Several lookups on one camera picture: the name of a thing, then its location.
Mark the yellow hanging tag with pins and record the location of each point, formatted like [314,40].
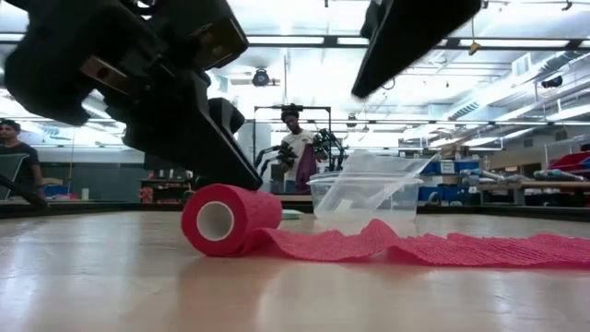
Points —
[474,47]

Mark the long light bar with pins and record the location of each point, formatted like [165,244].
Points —
[507,43]

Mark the clear plastic zipper bag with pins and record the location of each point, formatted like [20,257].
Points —
[382,166]

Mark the small black hanging device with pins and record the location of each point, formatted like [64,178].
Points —
[552,82]

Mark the dark shelf with items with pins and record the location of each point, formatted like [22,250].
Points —
[161,191]

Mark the white air vent grille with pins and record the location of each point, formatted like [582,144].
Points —
[522,65]

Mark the mint green container lid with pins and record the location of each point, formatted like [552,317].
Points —
[292,214]

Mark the black hanging camera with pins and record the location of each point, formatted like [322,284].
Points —
[260,78]

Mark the black background robot arm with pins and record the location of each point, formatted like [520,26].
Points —
[276,154]
[329,147]

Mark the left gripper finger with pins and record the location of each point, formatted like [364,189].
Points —
[193,143]
[228,115]

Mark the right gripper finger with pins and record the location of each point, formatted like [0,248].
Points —
[415,41]
[373,20]

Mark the grey wrapped bundle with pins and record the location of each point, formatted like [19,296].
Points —
[558,175]
[488,175]

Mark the clear plastic food container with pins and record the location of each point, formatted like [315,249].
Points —
[410,203]

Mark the standing person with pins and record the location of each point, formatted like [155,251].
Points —
[297,147]

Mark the red storage bin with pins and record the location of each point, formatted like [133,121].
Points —
[571,162]

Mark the red elastic bandage roll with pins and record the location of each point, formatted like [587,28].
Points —
[239,216]

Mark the wooden workbench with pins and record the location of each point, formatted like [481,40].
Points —
[544,186]

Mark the blue storage bin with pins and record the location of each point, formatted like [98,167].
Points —
[456,166]
[451,193]

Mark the seated person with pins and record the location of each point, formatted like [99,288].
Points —
[20,161]

